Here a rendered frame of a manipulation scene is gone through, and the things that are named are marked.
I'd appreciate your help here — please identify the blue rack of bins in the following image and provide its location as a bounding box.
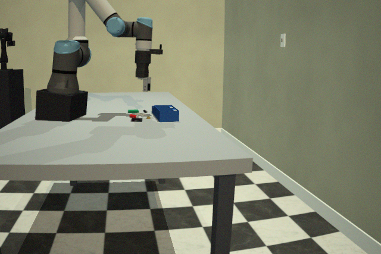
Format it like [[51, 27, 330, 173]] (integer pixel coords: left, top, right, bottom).
[[152, 105, 179, 122]]

